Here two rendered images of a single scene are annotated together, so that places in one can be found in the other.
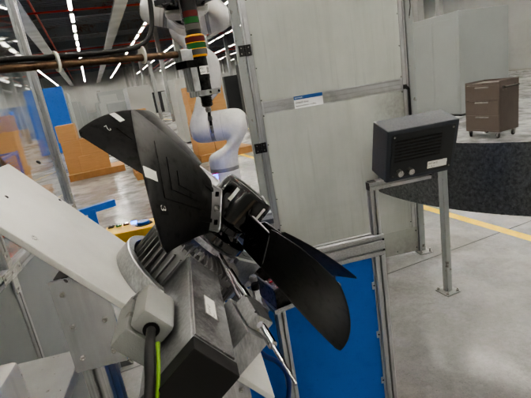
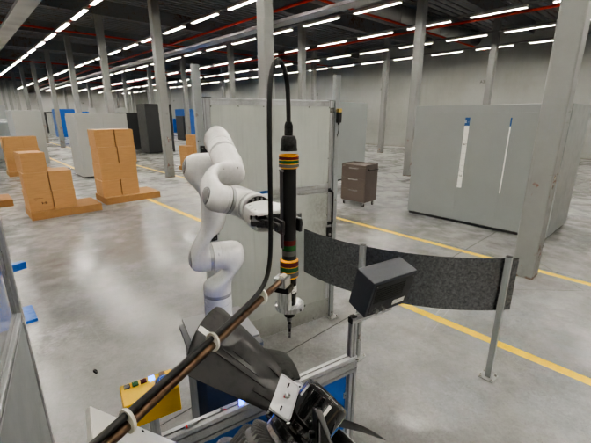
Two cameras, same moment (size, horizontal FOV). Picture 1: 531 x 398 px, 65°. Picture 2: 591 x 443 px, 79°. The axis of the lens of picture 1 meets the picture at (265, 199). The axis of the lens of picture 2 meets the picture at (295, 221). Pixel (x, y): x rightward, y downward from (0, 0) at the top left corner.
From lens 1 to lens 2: 0.63 m
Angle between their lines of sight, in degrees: 22
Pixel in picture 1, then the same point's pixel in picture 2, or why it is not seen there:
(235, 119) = (237, 254)
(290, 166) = not seen: hidden behind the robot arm
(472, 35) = (344, 122)
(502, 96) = (367, 177)
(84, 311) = not seen: outside the picture
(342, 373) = not seen: outside the picture
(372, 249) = (348, 369)
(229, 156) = (226, 286)
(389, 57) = (320, 166)
